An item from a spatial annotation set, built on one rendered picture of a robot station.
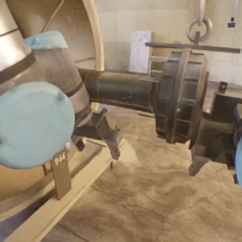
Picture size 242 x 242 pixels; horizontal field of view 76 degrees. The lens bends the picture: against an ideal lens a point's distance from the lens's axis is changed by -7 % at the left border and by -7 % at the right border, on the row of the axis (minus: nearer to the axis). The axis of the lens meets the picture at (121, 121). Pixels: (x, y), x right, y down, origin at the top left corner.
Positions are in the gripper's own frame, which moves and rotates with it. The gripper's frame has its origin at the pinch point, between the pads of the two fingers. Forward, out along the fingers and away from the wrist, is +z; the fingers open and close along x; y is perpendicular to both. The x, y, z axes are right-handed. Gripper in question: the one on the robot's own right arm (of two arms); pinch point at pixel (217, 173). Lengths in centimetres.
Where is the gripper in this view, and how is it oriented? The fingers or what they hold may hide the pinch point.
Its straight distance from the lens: 50.9
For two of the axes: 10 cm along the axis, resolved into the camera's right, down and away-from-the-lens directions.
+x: 9.8, 2.0, -0.6
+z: -0.9, 6.7, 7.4
